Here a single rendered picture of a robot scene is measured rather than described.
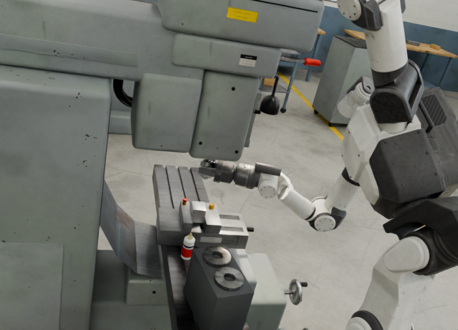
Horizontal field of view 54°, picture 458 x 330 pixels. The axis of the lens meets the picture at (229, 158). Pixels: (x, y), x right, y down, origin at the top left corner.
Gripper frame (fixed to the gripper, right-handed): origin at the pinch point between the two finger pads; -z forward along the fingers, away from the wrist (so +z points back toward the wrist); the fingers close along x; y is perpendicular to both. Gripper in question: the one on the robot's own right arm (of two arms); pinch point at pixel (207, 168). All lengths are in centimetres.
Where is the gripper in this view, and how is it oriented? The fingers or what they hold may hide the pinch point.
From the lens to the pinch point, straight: 165.9
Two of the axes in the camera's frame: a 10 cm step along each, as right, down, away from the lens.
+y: -1.9, 8.8, 4.4
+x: -0.9, 4.3, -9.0
